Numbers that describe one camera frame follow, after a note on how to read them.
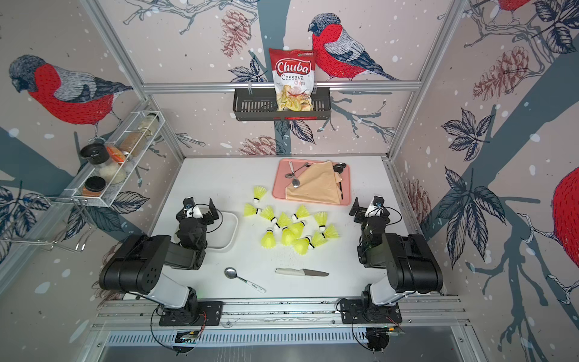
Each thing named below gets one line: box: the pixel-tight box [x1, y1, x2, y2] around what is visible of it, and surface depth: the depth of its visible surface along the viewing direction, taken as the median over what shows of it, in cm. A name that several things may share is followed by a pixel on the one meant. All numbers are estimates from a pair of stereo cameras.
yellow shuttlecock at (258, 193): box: [252, 185, 267, 203], surface depth 105 cm
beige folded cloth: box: [284, 159, 344, 205], surface depth 109 cm
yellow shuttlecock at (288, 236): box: [281, 226, 298, 247], surface depth 92 cm
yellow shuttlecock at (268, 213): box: [260, 205, 277, 224], surface depth 97 cm
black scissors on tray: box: [332, 162, 347, 174], surface depth 116 cm
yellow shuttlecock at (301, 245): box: [294, 234, 313, 256], surface depth 90 cm
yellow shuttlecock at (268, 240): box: [260, 228, 277, 249], surface depth 92 cm
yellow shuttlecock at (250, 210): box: [243, 202, 262, 217], surface depth 99 cm
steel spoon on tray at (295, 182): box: [288, 161, 301, 188], surface depth 112 cm
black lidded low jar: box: [82, 176, 107, 197], surface depth 61 cm
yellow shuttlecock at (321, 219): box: [313, 211, 328, 233], surface depth 95 cm
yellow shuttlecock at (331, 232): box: [323, 224, 340, 240], surface depth 90 cm
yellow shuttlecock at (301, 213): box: [291, 204, 310, 221], surface depth 97 cm
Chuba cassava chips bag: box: [269, 48, 317, 112], surface depth 85 cm
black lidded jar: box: [79, 143, 110, 166], surface depth 66 cm
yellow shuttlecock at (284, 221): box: [277, 212, 292, 231], surface depth 95 cm
